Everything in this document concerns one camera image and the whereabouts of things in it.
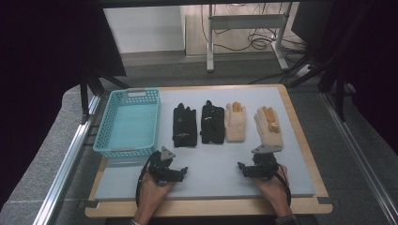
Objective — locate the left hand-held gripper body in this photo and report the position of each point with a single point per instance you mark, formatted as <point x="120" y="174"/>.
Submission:
<point x="161" y="170"/>

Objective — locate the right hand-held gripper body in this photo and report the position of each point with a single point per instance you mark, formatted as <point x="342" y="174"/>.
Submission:
<point x="264" y="167"/>

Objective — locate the beige fleece glove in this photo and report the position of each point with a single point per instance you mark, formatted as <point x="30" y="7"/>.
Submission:
<point x="234" y="128"/>
<point x="270" y="134"/>

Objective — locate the black glove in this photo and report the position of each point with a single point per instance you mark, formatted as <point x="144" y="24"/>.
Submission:
<point x="184" y="128"/>
<point x="212" y="125"/>

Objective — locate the teal plastic basket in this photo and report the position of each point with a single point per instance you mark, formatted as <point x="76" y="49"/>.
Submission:
<point x="131" y="125"/>

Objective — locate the person's left hand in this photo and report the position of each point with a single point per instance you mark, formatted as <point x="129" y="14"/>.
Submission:
<point x="150" y="197"/>

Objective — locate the person's right hand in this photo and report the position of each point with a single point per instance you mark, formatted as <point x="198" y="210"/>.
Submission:
<point x="278" y="193"/>

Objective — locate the grey table mat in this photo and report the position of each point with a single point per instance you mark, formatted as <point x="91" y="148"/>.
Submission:
<point x="212" y="162"/>

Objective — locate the black tape strip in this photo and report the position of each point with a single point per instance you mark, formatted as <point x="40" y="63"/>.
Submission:
<point x="325" y="200"/>

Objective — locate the black tripod stand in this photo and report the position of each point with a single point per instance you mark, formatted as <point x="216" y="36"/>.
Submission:
<point x="339" y="93"/>
<point x="86" y="90"/>

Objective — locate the dark curtain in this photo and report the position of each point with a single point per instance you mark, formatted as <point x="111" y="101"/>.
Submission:
<point x="37" y="62"/>
<point x="375" y="62"/>

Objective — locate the aluminium rail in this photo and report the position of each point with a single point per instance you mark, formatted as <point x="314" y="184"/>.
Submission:
<point x="62" y="175"/>
<point x="363" y="162"/>

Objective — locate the white desk frame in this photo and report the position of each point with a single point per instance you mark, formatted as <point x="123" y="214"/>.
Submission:
<point x="247" y="22"/>

